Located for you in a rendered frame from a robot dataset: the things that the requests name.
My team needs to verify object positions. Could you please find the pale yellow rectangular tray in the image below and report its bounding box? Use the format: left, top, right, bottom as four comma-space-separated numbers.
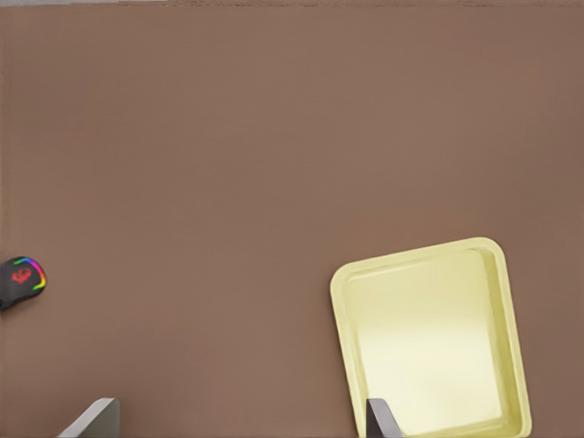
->
328, 235, 533, 438

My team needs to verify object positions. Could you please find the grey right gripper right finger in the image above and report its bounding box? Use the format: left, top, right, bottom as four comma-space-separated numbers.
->
365, 397, 407, 438

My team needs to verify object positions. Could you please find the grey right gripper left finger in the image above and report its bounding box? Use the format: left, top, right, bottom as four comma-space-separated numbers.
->
56, 397, 121, 438

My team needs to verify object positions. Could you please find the black computer mouse rainbow light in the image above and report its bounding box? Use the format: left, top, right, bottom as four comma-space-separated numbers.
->
0, 255, 47, 313

